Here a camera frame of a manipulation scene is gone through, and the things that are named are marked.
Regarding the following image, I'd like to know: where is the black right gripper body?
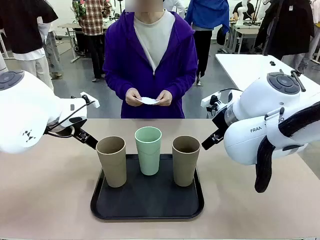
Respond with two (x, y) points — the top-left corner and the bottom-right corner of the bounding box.
(211, 106), (230, 136)

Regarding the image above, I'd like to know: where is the person in black top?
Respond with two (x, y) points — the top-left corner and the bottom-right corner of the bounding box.
(0, 0), (60, 92)

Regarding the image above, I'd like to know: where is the seated person in black shirt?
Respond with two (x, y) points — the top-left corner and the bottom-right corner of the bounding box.
(232, 2), (256, 21)

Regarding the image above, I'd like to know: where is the person in grey trousers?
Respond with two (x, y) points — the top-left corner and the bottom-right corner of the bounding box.
(37, 16), (64, 80)

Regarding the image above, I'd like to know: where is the person's right forearm purple sleeve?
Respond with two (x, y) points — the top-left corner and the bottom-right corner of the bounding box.
(103, 67), (136, 100)

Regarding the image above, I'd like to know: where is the white paper doily coaster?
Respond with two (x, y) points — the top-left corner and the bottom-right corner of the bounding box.
(134, 96), (161, 106)

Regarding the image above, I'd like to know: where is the colourful floral bundle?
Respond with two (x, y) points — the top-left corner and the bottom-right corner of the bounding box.
(72, 0), (87, 20)

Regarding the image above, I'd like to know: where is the thin black camera cable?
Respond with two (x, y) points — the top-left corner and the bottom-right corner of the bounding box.
(218, 87), (244, 94)
(44, 100), (96, 138)

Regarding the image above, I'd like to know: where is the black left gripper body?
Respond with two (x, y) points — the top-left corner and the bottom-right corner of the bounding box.
(73, 126), (89, 143)

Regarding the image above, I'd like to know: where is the black backpack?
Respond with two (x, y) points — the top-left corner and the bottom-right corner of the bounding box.
(216, 25), (227, 46)

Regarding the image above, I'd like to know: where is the long black coat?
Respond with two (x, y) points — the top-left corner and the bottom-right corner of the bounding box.
(253, 0), (316, 75)

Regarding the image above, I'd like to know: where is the mint green tall cup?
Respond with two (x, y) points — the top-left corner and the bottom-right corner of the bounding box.
(134, 126), (163, 176)

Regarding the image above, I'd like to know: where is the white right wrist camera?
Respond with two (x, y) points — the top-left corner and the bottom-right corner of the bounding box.
(201, 91), (222, 113)

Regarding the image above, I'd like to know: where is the black rod with clamp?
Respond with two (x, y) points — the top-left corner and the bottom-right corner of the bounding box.
(290, 69), (307, 93)

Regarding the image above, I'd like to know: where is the grey metal-legged desk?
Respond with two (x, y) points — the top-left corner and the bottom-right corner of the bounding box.
(57, 22), (83, 63)
(226, 21), (261, 55)

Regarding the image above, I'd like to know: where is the person in plaid shirt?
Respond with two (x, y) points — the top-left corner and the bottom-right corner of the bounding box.
(72, 0), (113, 83)

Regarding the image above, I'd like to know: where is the person in purple hoodie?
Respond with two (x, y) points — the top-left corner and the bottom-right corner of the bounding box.
(102, 0), (199, 120)

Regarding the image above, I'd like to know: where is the black plastic tray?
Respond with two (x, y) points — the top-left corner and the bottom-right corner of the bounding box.
(90, 153), (205, 221)

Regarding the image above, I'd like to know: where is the person's left hand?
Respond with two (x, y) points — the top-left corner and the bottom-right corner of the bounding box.
(155, 89), (174, 107)

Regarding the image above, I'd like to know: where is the thick black cable sleeve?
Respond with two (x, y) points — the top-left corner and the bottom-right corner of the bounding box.
(254, 101), (320, 193)

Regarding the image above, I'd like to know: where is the person in blue jacket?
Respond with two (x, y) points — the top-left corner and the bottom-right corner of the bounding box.
(184, 0), (230, 86)

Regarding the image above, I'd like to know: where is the tan tall cup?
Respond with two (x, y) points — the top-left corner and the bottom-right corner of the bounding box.
(171, 135), (201, 188)
(95, 135), (128, 188)

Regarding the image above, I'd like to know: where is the person's left forearm purple sleeve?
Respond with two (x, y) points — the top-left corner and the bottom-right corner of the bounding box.
(166, 69), (199, 101)

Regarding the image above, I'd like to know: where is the person's right hand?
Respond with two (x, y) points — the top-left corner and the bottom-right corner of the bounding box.
(124, 87), (144, 107)

